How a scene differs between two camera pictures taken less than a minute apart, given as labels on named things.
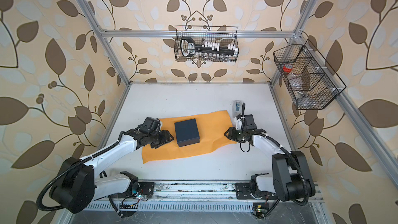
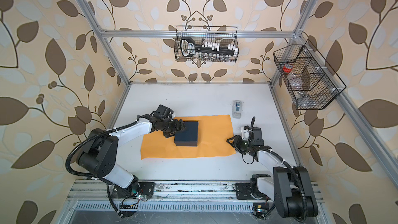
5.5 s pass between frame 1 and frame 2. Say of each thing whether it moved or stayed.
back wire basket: stayed
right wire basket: stayed
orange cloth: moved
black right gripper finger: moved
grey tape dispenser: stayed
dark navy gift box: stayed
